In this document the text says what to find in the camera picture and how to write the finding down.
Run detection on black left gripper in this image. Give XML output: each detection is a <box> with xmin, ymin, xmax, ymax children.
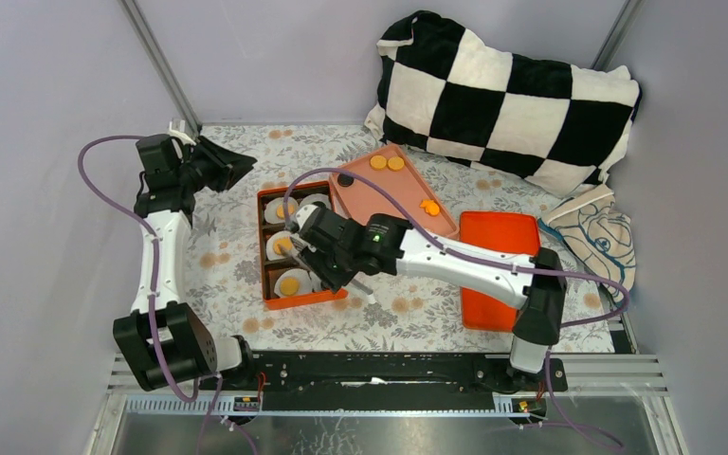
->
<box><xmin>173</xmin><ymin>135</ymin><xmax>256</xmax><ymax>194</ymax></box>

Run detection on yellow round biscuit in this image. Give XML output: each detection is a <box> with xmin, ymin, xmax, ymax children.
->
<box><xmin>273</xmin><ymin>237</ymin><xmax>293</xmax><ymax>256</ymax></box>
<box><xmin>369</xmin><ymin>155</ymin><xmax>388</xmax><ymax>171</ymax></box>
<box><xmin>278</xmin><ymin>277</ymin><xmax>301</xmax><ymax>297</ymax></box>
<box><xmin>275</xmin><ymin>203</ymin><xmax>296</xmax><ymax>220</ymax></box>
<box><xmin>387</xmin><ymin>156</ymin><xmax>405</xmax><ymax>172</ymax></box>

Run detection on orange cookie box with liners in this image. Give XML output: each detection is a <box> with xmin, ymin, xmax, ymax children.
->
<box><xmin>257</xmin><ymin>181</ymin><xmax>348</xmax><ymax>310</ymax></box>

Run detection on pink cookie tray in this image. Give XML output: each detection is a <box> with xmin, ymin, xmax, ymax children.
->
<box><xmin>328</xmin><ymin>145</ymin><xmax>459</xmax><ymax>240</ymax></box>

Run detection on orange fish cookie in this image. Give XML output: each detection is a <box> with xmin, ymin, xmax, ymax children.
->
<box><xmin>420</xmin><ymin>199</ymin><xmax>442</xmax><ymax>216</ymax></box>

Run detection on orange box lid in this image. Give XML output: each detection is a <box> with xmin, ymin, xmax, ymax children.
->
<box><xmin>460</xmin><ymin>211</ymin><xmax>540</xmax><ymax>333</ymax></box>

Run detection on metal serving tongs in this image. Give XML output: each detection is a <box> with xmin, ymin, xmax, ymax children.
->
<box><xmin>290</xmin><ymin>239</ymin><xmax>377</xmax><ymax>303</ymax></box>

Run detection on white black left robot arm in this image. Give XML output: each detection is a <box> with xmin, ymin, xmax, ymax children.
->
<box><xmin>113</xmin><ymin>134</ymin><xmax>257</xmax><ymax>391</ymax></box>

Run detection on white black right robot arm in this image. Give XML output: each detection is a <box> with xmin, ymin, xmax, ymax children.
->
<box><xmin>286</xmin><ymin>205</ymin><xmax>567</xmax><ymax>391</ymax></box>

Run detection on white paper liner top right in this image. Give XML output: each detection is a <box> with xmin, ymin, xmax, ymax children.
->
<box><xmin>299</xmin><ymin>193</ymin><xmax>332</xmax><ymax>209</ymax></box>

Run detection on white paper liner top left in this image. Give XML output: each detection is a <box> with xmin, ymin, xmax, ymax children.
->
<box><xmin>264</xmin><ymin>197</ymin><xmax>299</xmax><ymax>224</ymax></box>

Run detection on black sandwich cookie top left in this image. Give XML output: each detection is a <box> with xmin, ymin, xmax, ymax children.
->
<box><xmin>337</xmin><ymin>174</ymin><xmax>355</xmax><ymax>188</ymax></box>

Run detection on floral tablecloth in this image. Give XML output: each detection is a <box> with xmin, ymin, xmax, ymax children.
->
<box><xmin>137</xmin><ymin>123</ymin><xmax>616</xmax><ymax>355</ymax></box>

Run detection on black white checkered pillow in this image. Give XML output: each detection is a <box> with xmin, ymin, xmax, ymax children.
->
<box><xmin>365</xmin><ymin>10</ymin><xmax>642</xmax><ymax>198</ymax></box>

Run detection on beige blue printed cloth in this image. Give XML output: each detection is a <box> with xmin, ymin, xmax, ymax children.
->
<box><xmin>538</xmin><ymin>184</ymin><xmax>636</xmax><ymax>290</ymax></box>

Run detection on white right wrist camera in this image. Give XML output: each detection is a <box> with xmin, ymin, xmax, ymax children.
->
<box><xmin>294</xmin><ymin>204</ymin><xmax>323</xmax><ymax>228</ymax></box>

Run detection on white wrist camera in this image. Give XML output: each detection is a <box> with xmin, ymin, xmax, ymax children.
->
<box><xmin>168</xmin><ymin>118</ymin><xmax>196</xmax><ymax>146</ymax></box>
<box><xmin>294</xmin><ymin>204</ymin><xmax>323</xmax><ymax>228</ymax></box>

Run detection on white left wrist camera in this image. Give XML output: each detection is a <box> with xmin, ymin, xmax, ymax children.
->
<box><xmin>168</xmin><ymin>118</ymin><xmax>196</xmax><ymax>146</ymax></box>

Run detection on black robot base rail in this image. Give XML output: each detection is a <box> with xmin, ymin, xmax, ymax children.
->
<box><xmin>199</xmin><ymin>351</ymin><xmax>569</xmax><ymax>411</ymax></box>

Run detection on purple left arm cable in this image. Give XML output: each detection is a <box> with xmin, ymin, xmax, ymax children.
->
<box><xmin>77</xmin><ymin>135</ymin><xmax>259</xmax><ymax>455</ymax></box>

